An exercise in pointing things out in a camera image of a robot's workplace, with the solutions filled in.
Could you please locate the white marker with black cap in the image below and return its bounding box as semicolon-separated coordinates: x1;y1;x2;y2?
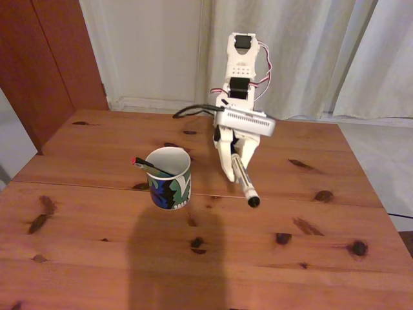
230;153;261;208

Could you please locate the black pen with red end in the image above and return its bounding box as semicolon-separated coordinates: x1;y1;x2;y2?
130;156;177;178

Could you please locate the white mug with green-blue pattern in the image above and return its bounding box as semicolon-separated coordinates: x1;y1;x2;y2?
144;147;192;211

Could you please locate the beige fabric curtain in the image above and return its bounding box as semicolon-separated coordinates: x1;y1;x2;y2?
195;0;378;121

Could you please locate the white fabric curtain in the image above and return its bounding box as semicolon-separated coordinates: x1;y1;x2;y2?
331;0;413;119

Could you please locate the brown wooden cabinet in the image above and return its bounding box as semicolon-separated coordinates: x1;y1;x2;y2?
0;0;109;152

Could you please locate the white camera box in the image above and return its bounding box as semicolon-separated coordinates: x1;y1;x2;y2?
214;107;277;137

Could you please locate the black camera cable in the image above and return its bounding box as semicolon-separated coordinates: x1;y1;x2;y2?
173;103;227;119

